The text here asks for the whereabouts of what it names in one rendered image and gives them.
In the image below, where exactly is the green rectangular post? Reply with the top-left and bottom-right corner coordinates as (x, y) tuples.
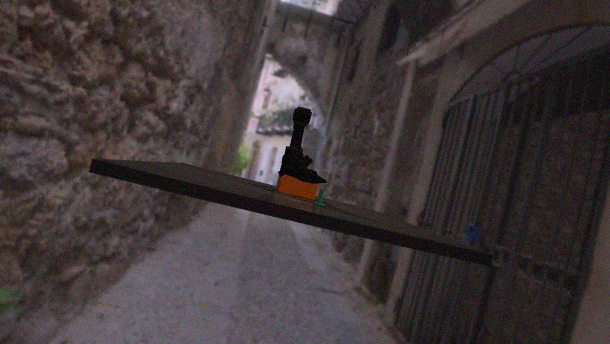
(317, 189), (324, 204)

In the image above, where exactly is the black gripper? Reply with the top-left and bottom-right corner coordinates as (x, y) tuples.
(291, 165), (327, 184)

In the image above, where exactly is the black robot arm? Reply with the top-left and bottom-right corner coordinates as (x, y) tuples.
(278, 106), (313, 177)

